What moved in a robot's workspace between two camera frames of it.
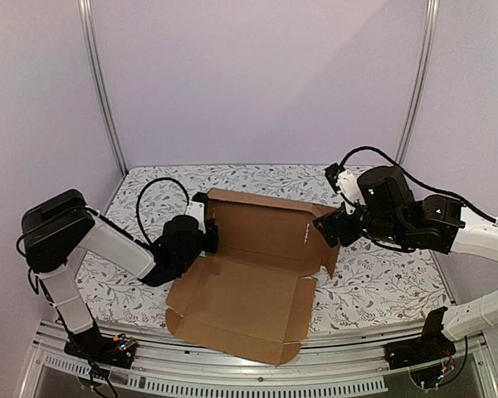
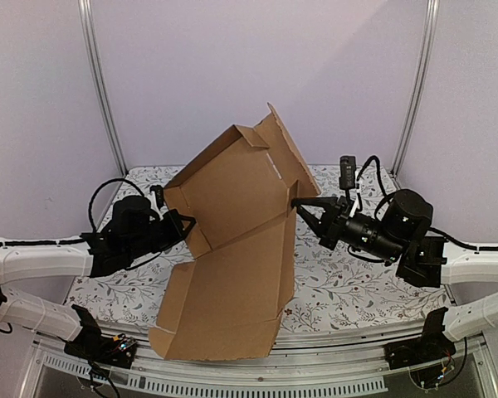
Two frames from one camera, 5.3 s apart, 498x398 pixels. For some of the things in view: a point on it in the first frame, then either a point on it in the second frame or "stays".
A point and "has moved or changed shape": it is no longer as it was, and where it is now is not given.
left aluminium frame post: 86,9 stays
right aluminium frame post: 420,84 stays
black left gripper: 212,247 → 177,232
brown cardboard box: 256,296 has moved or changed shape
